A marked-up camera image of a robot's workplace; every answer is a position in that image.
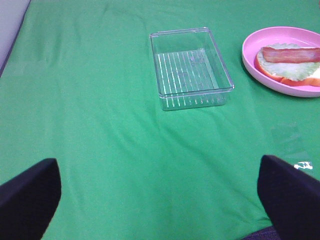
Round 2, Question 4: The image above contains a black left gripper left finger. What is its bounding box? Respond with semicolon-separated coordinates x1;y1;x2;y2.
0;158;62;240

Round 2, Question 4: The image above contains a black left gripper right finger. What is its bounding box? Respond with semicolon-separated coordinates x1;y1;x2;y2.
257;155;320;240

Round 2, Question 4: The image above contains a bread slice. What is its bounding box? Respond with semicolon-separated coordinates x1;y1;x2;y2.
254;47;320;88

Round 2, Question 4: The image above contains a green lettuce leaf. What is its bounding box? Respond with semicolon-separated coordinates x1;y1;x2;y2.
257;42;320;82

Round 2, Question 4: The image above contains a bacon strip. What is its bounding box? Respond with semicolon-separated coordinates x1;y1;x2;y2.
261;47;320;64

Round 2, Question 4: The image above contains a clear plastic film strip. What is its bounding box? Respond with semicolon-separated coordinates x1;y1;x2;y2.
271;123;314;173

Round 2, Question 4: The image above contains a green tablecloth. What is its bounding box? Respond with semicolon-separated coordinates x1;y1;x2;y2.
0;0;320;240

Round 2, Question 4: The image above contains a pink round plate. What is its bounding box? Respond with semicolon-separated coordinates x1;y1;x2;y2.
242;26;320;98

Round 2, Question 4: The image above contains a left clear plastic container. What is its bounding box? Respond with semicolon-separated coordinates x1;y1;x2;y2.
149;27;235;111

